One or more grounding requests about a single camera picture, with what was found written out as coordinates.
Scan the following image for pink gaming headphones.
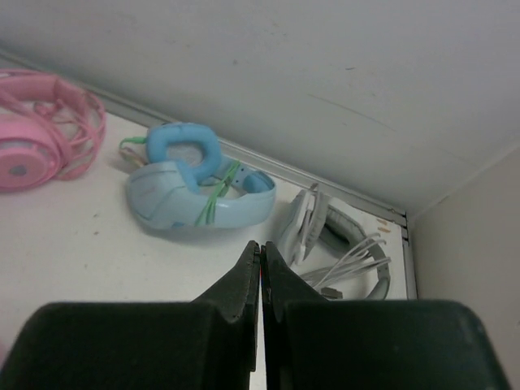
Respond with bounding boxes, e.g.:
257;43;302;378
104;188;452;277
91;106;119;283
1;68;106;193

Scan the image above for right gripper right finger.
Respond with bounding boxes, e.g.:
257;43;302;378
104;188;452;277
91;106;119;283
261;242;509;389

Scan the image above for light blue headphones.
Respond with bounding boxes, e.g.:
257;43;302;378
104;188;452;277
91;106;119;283
119;123;276;230

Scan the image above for aluminium table edge rail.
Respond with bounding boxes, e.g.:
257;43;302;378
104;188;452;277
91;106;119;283
0;48;419;301

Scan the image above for grey white headphones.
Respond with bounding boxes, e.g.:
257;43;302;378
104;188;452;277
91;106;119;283
275;183;391;300

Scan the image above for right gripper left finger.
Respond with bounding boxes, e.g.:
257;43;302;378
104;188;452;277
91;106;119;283
1;242;260;389

